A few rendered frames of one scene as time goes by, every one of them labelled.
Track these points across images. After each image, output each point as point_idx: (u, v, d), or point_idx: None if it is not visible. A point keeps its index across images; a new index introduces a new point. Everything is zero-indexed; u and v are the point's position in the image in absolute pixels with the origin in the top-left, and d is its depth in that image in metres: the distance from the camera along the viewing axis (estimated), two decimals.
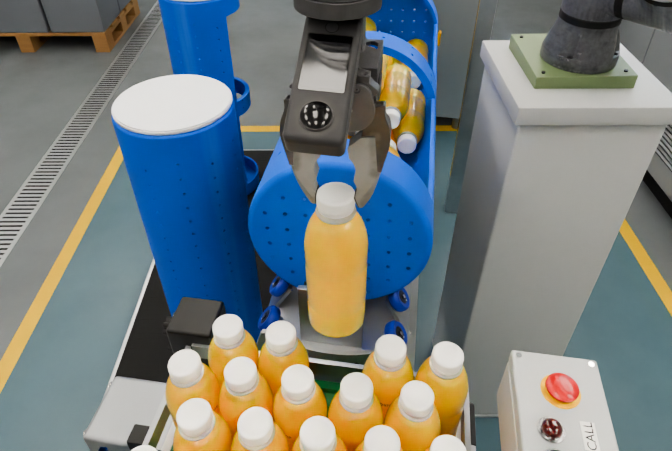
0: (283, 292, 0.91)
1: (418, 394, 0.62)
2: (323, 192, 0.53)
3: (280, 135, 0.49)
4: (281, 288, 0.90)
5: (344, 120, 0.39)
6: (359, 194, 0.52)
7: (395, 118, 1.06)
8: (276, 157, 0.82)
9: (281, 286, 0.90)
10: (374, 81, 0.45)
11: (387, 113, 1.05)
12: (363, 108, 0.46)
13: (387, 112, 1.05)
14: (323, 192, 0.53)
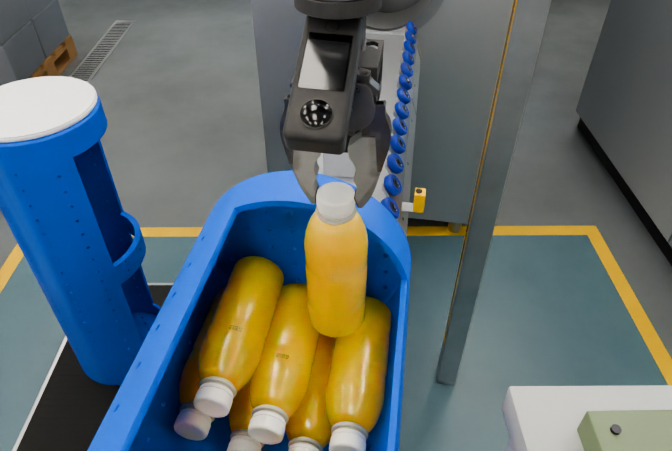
0: None
1: None
2: (323, 192, 0.53)
3: (280, 134, 0.49)
4: None
5: (344, 118, 0.39)
6: (359, 194, 0.52)
7: None
8: None
9: None
10: (374, 80, 0.45)
11: None
12: (363, 107, 0.46)
13: None
14: (323, 192, 0.53)
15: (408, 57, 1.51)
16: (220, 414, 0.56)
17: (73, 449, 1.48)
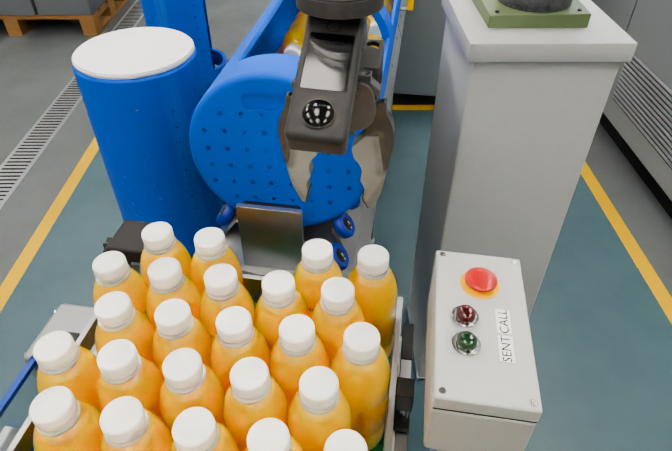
0: (230, 219, 0.91)
1: (338, 288, 0.62)
2: None
3: (278, 131, 0.49)
4: (227, 214, 0.90)
5: (346, 118, 0.39)
6: (367, 194, 0.52)
7: None
8: (217, 77, 0.82)
9: (227, 212, 0.90)
10: (375, 81, 0.45)
11: None
12: (364, 107, 0.46)
13: None
14: None
15: None
16: None
17: None
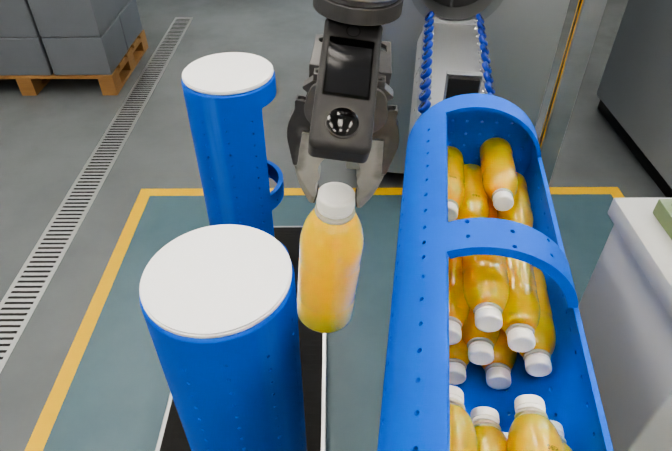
0: None
1: (337, 193, 0.53)
2: (496, 203, 1.04)
3: (287, 135, 0.48)
4: None
5: (370, 128, 0.39)
6: (361, 195, 0.52)
7: (530, 342, 0.78)
8: None
9: None
10: (388, 86, 0.45)
11: (519, 336, 0.78)
12: (376, 112, 0.46)
13: (520, 335, 0.78)
14: (496, 203, 1.04)
15: (484, 40, 1.98)
16: (451, 219, 1.03)
17: None
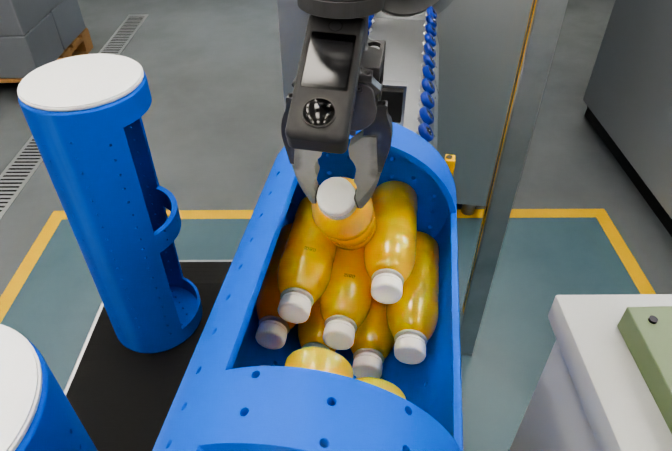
0: None
1: (336, 194, 0.53)
2: (376, 293, 0.66)
3: (281, 134, 0.49)
4: None
5: (347, 117, 0.39)
6: (359, 194, 0.52)
7: None
8: None
9: None
10: (376, 80, 0.45)
11: None
12: (365, 107, 0.46)
13: None
14: (376, 293, 0.66)
15: (431, 39, 1.59)
16: (300, 320, 0.65)
17: (113, 411, 1.56)
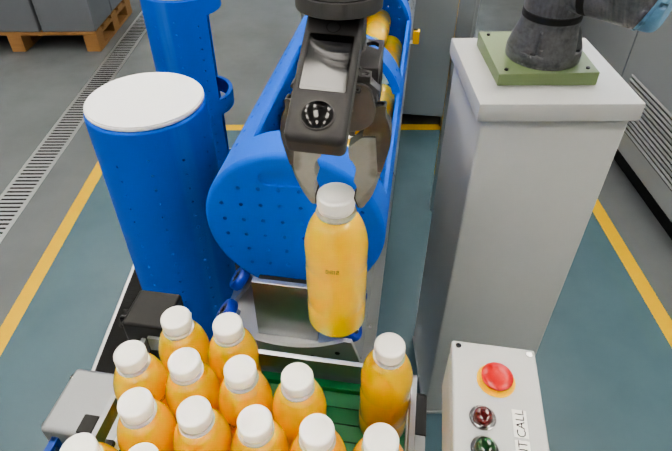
0: (244, 285, 0.92)
1: None
2: None
3: (280, 135, 0.49)
4: (241, 280, 0.91)
5: (345, 120, 0.39)
6: (359, 194, 0.52)
7: None
8: (233, 149, 0.84)
9: (241, 278, 0.91)
10: (375, 81, 0.45)
11: None
12: (364, 108, 0.46)
13: None
14: None
15: None
16: None
17: None
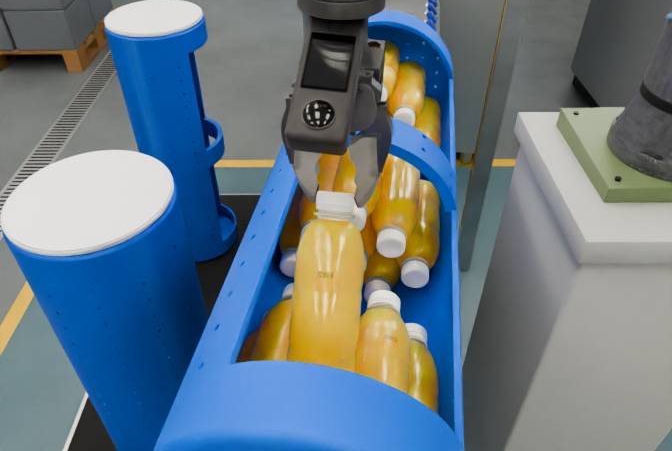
0: None
1: None
2: None
3: (281, 134, 0.49)
4: None
5: (346, 119, 0.39)
6: (359, 194, 0.52)
7: (398, 244, 0.71)
8: (195, 374, 0.48)
9: None
10: (376, 81, 0.45)
11: (386, 237, 0.71)
12: (365, 108, 0.46)
13: (387, 236, 0.71)
14: None
15: None
16: None
17: None
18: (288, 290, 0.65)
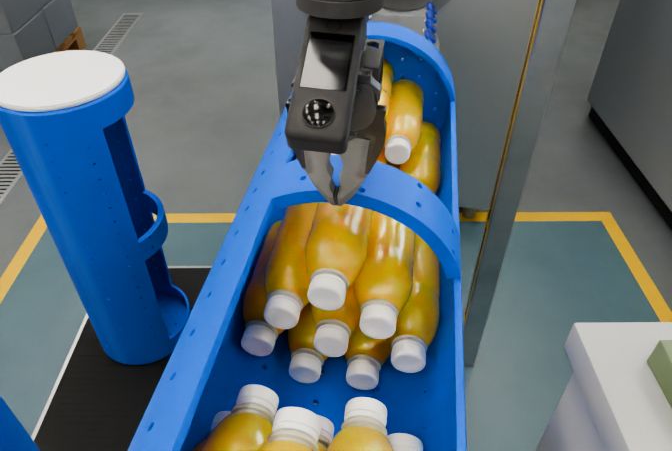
0: None
1: None
2: (389, 154, 0.82)
3: None
4: None
5: (346, 117, 0.39)
6: (342, 192, 0.52)
7: (387, 325, 0.56)
8: None
9: None
10: (375, 80, 0.45)
11: (371, 316, 0.56)
12: (364, 107, 0.46)
13: (373, 315, 0.56)
14: (389, 154, 0.82)
15: (431, 35, 1.51)
16: None
17: (96, 427, 1.48)
18: (243, 396, 0.50)
